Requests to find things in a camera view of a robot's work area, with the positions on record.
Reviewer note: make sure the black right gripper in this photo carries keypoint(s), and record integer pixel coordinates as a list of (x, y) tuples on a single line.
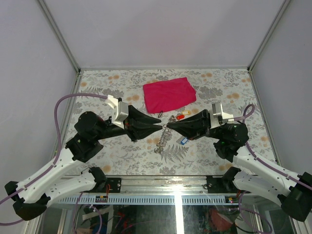
[(195, 126)]

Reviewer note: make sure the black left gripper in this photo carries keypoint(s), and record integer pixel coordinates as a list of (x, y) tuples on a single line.
[(134, 126)]

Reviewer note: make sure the red tag key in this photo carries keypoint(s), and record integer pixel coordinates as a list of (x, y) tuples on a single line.
[(180, 117)]

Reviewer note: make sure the blue tag key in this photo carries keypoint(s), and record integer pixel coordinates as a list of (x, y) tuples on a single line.
[(184, 141)]

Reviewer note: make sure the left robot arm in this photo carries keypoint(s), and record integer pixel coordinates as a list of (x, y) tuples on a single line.
[(34, 195)]

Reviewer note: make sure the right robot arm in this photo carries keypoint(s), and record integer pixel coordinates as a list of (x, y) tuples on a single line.
[(288, 189)]

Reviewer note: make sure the pink cloth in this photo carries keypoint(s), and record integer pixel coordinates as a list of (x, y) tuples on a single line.
[(169, 95)]

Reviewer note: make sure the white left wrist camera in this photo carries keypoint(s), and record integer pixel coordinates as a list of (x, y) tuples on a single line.
[(120, 110)]

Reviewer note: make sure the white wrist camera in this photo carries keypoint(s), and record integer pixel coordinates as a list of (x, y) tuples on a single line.
[(218, 117), (120, 110)]

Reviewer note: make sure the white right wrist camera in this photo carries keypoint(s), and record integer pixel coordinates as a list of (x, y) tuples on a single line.
[(218, 117)]

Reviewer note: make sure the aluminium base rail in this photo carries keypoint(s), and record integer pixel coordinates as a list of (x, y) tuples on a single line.
[(149, 190)]

